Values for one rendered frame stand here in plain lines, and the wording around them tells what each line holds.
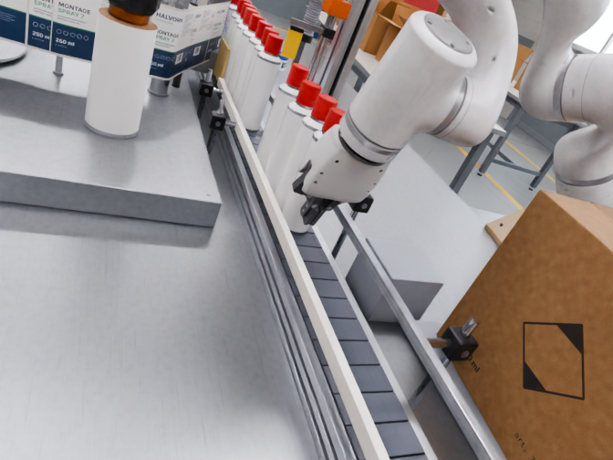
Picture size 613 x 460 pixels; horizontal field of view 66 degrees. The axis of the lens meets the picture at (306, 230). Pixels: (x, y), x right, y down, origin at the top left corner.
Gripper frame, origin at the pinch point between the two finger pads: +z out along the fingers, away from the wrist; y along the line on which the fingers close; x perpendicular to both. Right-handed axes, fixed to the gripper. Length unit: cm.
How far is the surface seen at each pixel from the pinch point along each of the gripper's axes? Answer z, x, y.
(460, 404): -13.6, 32.2, -3.5
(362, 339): -0.7, 20.5, -3.3
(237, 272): 9.8, 6.1, 9.0
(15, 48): 23, -47, 46
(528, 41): 186, -579, -603
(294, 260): 0.0, 9.2, 4.5
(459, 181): 101, -122, -173
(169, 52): 13, -46, 19
